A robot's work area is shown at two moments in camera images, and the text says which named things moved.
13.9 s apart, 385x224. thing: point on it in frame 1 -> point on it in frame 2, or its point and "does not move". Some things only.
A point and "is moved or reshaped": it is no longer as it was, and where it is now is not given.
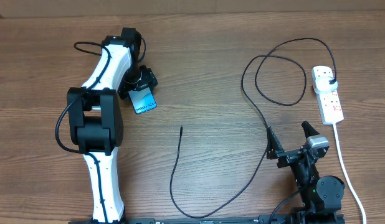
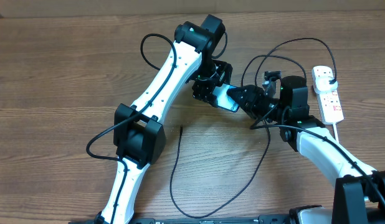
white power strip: [329, 104] does not move
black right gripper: [274, 151] -> [253, 93]
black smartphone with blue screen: [142, 99] is moved or reshaped
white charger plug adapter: [323, 84] does not move
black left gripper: [147, 78] -> [205, 91]
